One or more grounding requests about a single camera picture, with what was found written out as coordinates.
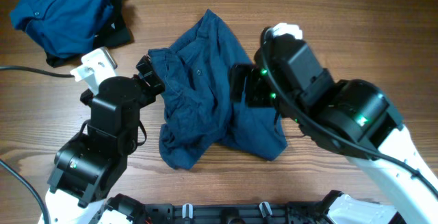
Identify dark navy blue shorts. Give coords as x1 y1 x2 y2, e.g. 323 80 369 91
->
148 10 287 170

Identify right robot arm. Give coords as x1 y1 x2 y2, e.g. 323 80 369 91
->
229 28 437 223

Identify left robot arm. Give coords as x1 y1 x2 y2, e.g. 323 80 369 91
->
39 55 165 223

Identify black folded garment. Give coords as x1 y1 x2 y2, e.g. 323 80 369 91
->
44 0 132 68

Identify folded blue button shirt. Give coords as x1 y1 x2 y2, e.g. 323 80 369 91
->
10 0 114 58

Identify left black camera cable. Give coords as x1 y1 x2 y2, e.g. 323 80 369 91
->
0 65 75 79

